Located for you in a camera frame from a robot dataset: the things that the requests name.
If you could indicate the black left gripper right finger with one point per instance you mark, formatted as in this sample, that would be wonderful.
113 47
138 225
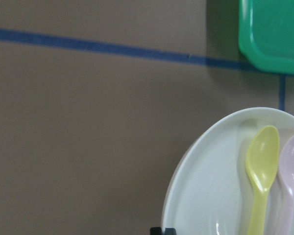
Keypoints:
170 231

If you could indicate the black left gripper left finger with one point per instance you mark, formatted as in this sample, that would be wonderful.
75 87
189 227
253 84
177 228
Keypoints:
155 231

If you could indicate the white round plate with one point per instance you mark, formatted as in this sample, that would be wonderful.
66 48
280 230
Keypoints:
210 193

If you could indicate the yellow plastic spoon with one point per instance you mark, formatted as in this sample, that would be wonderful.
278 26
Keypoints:
261 165

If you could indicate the pink plastic spoon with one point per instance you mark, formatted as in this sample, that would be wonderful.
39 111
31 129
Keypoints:
286 178

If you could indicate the green plastic tray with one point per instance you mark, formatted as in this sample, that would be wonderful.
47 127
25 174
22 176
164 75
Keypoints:
266 34

